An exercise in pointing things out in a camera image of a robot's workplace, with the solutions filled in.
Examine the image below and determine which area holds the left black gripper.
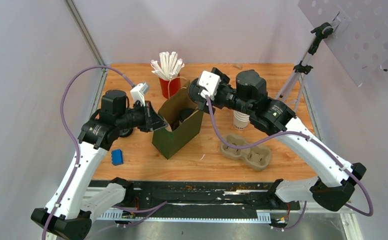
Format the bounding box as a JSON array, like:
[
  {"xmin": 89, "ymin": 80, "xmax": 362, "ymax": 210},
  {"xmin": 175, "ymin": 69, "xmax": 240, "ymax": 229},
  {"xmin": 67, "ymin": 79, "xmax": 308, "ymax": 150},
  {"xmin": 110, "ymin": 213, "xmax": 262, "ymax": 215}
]
[{"xmin": 117, "ymin": 100, "xmax": 169, "ymax": 133}]

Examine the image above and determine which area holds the green paper bag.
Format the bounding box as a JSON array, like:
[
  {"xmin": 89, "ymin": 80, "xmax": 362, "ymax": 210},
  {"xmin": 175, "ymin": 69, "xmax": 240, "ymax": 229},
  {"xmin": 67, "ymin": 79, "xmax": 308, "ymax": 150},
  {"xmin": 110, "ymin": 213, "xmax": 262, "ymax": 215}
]
[{"xmin": 152, "ymin": 81, "xmax": 203, "ymax": 159}]

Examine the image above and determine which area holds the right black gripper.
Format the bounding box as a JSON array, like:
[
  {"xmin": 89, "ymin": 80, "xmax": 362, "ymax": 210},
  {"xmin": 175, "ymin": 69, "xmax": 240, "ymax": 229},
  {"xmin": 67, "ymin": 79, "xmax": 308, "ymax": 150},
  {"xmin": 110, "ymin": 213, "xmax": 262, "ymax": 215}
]
[{"xmin": 196, "ymin": 77, "xmax": 253, "ymax": 115}]

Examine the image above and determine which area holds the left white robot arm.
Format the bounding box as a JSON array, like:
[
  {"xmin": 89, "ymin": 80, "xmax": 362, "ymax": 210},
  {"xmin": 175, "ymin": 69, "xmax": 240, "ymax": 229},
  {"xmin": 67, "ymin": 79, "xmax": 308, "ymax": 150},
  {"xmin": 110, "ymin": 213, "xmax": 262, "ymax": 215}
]
[{"xmin": 31, "ymin": 89, "xmax": 168, "ymax": 240}]

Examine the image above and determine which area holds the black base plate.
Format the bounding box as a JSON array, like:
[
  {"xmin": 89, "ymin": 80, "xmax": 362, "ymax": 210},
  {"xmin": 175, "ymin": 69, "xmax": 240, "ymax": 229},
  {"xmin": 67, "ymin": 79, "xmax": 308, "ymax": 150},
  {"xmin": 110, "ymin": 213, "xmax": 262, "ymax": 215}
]
[{"xmin": 118, "ymin": 181, "xmax": 300, "ymax": 219}]

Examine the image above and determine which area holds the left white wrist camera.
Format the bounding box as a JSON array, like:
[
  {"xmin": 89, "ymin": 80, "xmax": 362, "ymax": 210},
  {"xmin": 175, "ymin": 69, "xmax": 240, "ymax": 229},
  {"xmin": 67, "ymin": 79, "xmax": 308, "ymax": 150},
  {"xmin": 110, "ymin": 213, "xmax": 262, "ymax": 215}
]
[{"xmin": 130, "ymin": 82, "xmax": 150, "ymax": 107}]

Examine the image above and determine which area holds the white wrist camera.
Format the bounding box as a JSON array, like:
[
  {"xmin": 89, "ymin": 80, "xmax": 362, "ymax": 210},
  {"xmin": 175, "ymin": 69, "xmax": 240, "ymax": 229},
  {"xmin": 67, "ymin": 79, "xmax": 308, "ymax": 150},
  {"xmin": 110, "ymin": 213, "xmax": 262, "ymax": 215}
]
[
  {"xmin": 130, "ymin": 82, "xmax": 150, "ymax": 107},
  {"xmin": 198, "ymin": 70, "xmax": 221, "ymax": 100}
]

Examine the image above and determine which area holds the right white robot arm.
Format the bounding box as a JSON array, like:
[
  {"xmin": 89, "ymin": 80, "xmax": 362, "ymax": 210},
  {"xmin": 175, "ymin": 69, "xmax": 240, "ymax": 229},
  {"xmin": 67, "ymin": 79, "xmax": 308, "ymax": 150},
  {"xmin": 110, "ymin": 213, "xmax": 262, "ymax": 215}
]
[{"xmin": 188, "ymin": 68, "xmax": 366, "ymax": 212}]

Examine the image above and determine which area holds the grey tripod stand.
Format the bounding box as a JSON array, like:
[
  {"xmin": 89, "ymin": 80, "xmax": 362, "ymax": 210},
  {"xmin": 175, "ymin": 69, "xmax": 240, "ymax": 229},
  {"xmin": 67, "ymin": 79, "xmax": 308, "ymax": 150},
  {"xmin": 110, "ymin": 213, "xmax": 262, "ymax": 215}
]
[{"xmin": 276, "ymin": 22, "xmax": 334, "ymax": 102}]

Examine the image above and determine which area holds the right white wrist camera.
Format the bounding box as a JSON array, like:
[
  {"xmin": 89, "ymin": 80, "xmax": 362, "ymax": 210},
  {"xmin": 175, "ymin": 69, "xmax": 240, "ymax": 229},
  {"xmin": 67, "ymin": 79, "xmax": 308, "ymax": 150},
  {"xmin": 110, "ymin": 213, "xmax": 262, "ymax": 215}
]
[{"xmin": 198, "ymin": 70, "xmax": 221, "ymax": 100}]

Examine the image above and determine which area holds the stack of black lids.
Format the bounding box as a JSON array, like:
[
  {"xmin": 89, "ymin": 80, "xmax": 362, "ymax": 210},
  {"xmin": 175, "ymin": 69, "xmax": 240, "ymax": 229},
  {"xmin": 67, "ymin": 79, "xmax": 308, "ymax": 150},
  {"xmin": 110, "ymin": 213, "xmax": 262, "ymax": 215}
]
[{"xmin": 119, "ymin": 128, "xmax": 134, "ymax": 138}]

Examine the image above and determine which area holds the black coffee lid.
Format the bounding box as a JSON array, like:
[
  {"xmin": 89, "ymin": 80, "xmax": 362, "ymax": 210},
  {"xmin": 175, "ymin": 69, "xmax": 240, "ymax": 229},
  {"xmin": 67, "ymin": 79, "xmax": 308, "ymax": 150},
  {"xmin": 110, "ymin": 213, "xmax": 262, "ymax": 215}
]
[
  {"xmin": 179, "ymin": 107, "xmax": 195, "ymax": 123},
  {"xmin": 188, "ymin": 78, "xmax": 203, "ymax": 103}
]

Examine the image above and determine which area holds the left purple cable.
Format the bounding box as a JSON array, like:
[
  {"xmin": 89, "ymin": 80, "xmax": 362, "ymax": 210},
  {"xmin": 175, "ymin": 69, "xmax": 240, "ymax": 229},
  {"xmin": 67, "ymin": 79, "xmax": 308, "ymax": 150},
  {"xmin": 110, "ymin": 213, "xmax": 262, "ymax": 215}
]
[{"xmin": 41, "ymin": 65, "xmax": 136, "ymax": 240}]

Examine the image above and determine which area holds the red cup holder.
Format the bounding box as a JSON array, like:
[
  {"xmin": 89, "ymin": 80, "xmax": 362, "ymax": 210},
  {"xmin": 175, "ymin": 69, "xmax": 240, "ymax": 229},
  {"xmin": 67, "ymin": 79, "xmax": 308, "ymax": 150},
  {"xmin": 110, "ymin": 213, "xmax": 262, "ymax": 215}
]
[{"xmin": 159, "ymin": 75, "xmax": 181, "ymax": 99}]

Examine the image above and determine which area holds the white wrapped straws bundle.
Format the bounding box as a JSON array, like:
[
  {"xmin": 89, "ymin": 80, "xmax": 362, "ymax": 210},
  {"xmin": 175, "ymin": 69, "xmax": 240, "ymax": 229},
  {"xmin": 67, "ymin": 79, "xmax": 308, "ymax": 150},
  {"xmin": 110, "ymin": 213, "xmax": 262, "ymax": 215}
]
[{"xmin": 150, "ymin": 51, "xmax": 185, "ymax": 81}]

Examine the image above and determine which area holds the blue toy brick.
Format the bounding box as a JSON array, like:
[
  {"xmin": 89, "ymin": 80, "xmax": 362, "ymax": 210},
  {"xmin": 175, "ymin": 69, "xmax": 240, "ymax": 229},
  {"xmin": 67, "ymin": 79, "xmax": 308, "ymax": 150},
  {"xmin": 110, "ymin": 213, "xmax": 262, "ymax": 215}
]
[{"xmin": 111, "ymin": 149, "xmax": 124, "ymax": 166}]

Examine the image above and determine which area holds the brown cardboard cup carrier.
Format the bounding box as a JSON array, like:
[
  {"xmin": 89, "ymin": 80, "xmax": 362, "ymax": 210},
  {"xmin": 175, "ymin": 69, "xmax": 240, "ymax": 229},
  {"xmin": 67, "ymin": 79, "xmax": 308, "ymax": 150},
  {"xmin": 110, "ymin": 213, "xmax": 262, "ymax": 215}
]
[{"xmin": 220, "ymin": 142, "xmax": 272, "ymax": 172}]

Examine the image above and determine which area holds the stack of white paper cups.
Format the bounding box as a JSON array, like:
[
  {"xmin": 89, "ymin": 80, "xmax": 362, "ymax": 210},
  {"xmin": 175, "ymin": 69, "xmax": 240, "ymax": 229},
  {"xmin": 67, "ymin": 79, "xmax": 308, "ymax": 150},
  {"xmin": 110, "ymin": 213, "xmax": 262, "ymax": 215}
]
[{"xmin": 233, "ymin": 110, "xmax": 250, "ymax": 130}]

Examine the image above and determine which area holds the grey perforated panel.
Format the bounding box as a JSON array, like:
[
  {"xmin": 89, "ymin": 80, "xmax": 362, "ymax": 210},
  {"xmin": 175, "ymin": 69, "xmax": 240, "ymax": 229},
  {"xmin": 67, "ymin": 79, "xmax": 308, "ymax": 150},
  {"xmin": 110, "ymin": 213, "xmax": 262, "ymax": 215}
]
[{"xmin": 298, "ymin": 0, "xmax": 388, "ymax": 87}]

